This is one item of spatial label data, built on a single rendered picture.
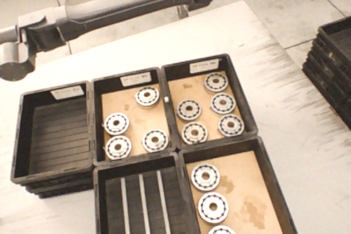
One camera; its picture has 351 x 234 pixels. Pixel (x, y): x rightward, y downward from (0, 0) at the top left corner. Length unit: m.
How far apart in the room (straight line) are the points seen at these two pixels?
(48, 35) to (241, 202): 0.80
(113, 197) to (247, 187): 0.48
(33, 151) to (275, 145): 1.01
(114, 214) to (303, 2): 2.62
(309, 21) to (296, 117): 1.67
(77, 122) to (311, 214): 1.00
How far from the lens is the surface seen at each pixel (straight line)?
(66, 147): 1.28
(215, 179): 1.09
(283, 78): 1.56
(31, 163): 1.32
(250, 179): 1.13
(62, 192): 1.33
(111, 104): 1.32
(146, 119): 1.24
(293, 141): 1.38
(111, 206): 1.13
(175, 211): 1.09
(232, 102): 1.24
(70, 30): 0.70
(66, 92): 1.35
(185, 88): 1.31
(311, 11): 3.10
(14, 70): 0.67
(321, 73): 2.11
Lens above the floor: 1.89
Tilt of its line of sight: 57 degrees down
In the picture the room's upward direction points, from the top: 9 degrees counter-clockwise
